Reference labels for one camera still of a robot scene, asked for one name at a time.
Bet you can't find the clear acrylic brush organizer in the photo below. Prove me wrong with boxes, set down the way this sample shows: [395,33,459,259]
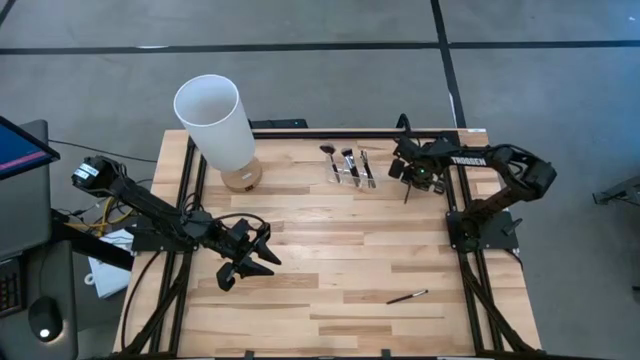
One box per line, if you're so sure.
[323,144,380,190]

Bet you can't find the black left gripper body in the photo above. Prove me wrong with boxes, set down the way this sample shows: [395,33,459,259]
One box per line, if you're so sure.
[202,219,259,265]

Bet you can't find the large fluffy brown makeup brush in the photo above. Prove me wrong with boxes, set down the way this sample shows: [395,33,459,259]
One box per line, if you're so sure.
[319,142,342,184]

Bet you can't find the white paper bag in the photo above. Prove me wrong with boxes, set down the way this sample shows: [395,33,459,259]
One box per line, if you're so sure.
[84,228,135,300]

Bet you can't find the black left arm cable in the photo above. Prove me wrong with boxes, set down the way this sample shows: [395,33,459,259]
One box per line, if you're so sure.
[182,192,269,236]

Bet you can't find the white shade wooden base lamp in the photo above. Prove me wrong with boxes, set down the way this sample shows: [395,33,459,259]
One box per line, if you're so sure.
[172,73,264,191]

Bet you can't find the grey stand leg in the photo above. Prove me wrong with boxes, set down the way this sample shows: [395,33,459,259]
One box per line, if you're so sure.
[592,172,640,206]

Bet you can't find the black computer mouse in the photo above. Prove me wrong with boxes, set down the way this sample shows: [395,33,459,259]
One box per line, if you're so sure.
[28,296,65,344]

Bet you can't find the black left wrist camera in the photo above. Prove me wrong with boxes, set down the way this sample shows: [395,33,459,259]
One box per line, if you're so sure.
[215,261,237,293]

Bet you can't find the black power strip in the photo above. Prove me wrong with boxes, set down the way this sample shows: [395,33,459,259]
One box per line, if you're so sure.
[248,118,309,130]

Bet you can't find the small eyeshadow brush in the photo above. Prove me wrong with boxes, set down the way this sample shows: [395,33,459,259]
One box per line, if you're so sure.
[364,154,377,190]

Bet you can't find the black floor cable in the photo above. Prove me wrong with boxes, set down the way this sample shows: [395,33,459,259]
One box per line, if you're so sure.
[49,139,159,165]

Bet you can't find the flat-top silver ferrule makeup brush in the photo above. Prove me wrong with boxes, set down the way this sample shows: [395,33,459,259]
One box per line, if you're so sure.
[340,146,362,189]

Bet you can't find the blue screen monitor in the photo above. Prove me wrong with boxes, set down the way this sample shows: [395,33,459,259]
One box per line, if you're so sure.
[0,115,61,181]

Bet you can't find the black aluminium table frame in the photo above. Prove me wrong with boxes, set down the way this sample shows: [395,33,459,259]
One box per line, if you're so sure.
[113,128,541,360]

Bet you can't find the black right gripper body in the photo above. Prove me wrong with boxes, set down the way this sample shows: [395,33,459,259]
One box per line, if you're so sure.
[397,135,451,195]

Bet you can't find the black keyboard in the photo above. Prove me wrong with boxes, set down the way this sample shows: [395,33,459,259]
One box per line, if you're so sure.
[0,257,24,319]

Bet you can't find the yellow cables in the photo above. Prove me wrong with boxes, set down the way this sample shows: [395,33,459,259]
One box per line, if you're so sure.
[64,199,134,239]

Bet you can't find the grey desk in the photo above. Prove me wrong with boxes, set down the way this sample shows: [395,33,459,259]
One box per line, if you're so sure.
[0,118,79,360]

